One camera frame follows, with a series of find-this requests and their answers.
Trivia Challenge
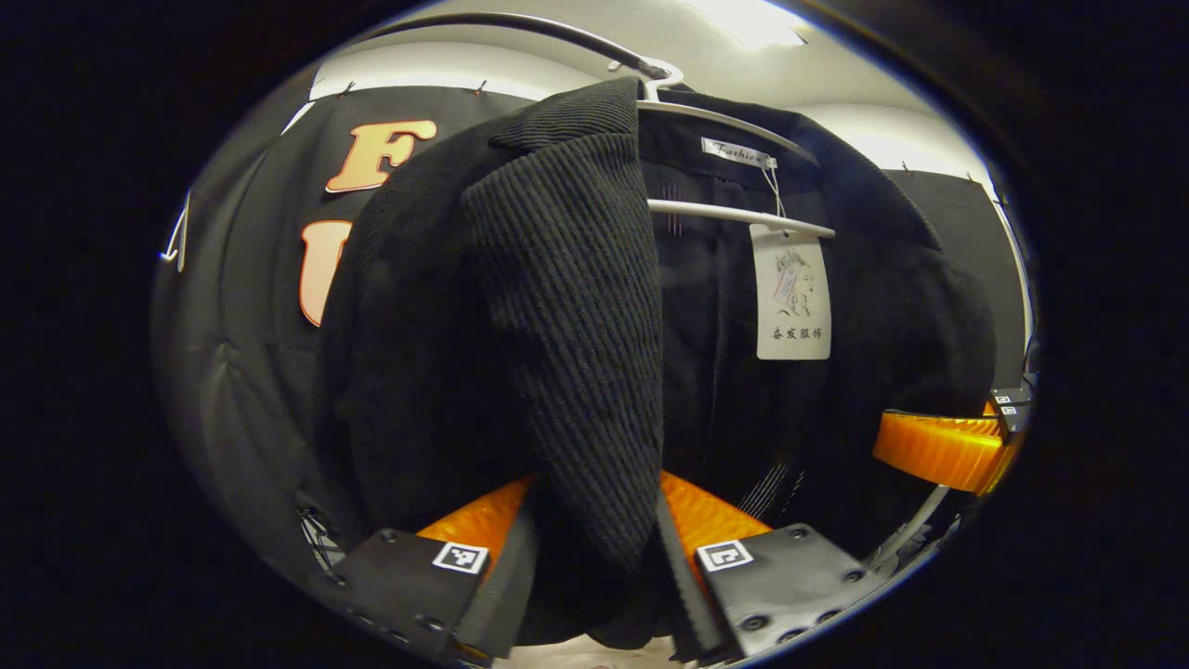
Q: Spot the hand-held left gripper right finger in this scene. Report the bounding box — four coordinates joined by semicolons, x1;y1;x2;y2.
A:
653;469;890;665

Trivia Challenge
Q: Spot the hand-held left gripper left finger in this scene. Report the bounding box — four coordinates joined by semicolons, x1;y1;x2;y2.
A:
320;474;542;665

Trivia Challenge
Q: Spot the black corduroy jacket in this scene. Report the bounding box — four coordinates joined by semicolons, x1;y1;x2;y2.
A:
320;79;1000;651

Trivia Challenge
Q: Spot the white clothes hanger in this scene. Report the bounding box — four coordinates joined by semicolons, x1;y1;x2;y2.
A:
608;58;837;241
160;189;192;272

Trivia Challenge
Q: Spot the black clothes rack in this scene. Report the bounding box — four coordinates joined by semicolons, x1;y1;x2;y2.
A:
358;11;672;80

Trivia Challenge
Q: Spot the white paper hang tag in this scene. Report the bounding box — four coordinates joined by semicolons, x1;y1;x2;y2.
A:
751;223;833;361

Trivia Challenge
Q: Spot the black backdrop cloth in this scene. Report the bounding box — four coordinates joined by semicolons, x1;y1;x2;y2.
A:
153;85;1032;596

